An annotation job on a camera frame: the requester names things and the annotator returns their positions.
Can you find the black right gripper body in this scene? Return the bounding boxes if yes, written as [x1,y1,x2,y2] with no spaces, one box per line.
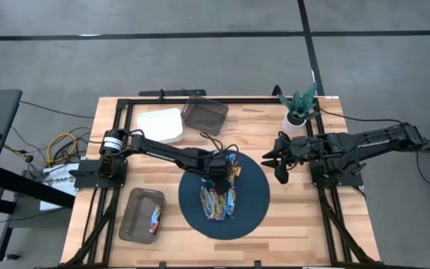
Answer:
[276,136,310,167]

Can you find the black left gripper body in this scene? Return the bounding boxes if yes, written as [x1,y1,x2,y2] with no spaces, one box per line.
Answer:
[203,154,237,183]

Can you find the granola bar orange ends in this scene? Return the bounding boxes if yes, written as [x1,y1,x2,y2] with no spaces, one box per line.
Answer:
[231,165,243,188]

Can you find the granola bar red wrapper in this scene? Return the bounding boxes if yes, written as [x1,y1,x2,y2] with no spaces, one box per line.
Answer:
[211,189,227,221]
[199,186,214,220]
[149,204,164,235]

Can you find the round dark blue woven mat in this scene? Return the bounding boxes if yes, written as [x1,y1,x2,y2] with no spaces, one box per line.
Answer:
[178,149,271,241]

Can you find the green plant in white pot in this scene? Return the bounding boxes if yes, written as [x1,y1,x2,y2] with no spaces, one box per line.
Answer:
[278,81,319,135]

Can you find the grey translucent plastic bin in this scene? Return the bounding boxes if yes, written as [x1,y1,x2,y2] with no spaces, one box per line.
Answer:
[117,187,166,246]
[180,94,230,136]

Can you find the white plastic bin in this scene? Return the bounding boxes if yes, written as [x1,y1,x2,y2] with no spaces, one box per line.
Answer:
[137,107,184,145]

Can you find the black bar with blue light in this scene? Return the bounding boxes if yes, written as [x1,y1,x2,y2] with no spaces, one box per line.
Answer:
[137,88,208,98]

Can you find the white printed cardboard box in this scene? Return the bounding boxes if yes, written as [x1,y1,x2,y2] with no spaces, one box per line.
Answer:
[38,162,80,212]

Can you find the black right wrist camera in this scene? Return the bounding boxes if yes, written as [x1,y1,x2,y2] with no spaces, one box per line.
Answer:
[273,164,290,185]

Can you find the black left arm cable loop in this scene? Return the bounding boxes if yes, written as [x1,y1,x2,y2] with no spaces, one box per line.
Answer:
[199,131,240,155]

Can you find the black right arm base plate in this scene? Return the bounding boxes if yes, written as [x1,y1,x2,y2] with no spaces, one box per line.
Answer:
[310,156,367,188]

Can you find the black aluminium table frame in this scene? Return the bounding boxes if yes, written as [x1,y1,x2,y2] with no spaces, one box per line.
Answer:
[61,96,378,269]

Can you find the black right arm feed cable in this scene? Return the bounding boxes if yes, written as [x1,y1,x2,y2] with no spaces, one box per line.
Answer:
[318,107,406,125]

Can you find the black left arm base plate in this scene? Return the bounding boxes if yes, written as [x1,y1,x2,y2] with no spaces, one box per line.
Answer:
[69,158,128,190]

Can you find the yellow cable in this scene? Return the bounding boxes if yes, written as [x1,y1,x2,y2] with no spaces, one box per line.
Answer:
[46,132,79,167]

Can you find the thin black floor cable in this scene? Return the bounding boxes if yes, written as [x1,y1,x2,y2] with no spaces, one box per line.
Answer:
[18,99,96,120]

